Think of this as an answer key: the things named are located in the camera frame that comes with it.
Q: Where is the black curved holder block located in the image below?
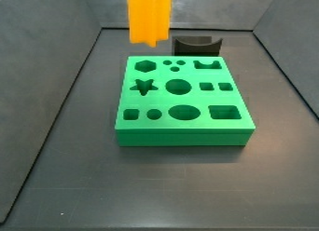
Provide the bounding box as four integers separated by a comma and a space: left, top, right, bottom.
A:
171, 36, 222, 57

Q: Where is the orange star-shaped peg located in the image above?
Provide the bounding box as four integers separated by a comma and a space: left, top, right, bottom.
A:
127, 0, 171, 48

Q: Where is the green shape sorter block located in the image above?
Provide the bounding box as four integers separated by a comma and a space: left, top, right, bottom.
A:
115, 56, 256, 146

